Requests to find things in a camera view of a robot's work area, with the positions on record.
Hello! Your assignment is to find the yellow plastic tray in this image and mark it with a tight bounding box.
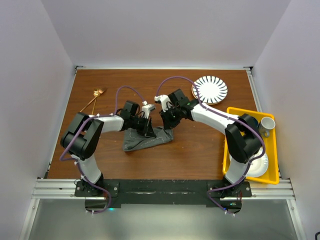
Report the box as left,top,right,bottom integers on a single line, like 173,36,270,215
226,107,279,185

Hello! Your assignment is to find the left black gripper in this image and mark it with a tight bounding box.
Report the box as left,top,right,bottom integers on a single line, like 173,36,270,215
129,114,156,138

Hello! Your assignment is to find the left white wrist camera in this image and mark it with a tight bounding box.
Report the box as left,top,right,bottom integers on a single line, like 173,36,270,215
141,104,156,119

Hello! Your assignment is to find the white paper plate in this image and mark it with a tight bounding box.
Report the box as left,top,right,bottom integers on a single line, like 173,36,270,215
246,152,269,178

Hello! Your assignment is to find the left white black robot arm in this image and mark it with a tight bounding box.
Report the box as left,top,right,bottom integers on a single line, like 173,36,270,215
59,100,156,197

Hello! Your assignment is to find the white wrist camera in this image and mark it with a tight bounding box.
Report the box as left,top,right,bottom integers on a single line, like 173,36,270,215
154,94,174,113
141,104,156,119

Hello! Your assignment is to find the white grey mug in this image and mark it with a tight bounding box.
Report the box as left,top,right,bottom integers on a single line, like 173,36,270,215
258,116,276,138

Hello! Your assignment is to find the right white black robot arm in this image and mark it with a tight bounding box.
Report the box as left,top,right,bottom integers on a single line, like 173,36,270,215
154,89,266,197

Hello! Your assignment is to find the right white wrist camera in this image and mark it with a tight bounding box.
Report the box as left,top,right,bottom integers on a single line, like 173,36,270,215
154,94,174,113

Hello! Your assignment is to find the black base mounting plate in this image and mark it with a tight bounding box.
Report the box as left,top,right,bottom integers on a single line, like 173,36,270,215
74,179,252,214

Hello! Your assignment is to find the grey cloth napkin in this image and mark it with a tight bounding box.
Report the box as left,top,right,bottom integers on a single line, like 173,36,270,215
122,126,174,152

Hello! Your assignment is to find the gold fork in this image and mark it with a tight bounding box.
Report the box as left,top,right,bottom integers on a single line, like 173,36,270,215
91,87,108,115

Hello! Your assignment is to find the gold spoon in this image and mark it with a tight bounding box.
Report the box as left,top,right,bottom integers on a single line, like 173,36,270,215
80,89,101,112

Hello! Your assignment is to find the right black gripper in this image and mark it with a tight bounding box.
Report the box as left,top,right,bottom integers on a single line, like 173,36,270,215
159,105,182,131

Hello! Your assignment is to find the striped blue white plate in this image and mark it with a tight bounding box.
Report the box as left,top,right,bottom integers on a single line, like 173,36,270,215
191,75,228,105

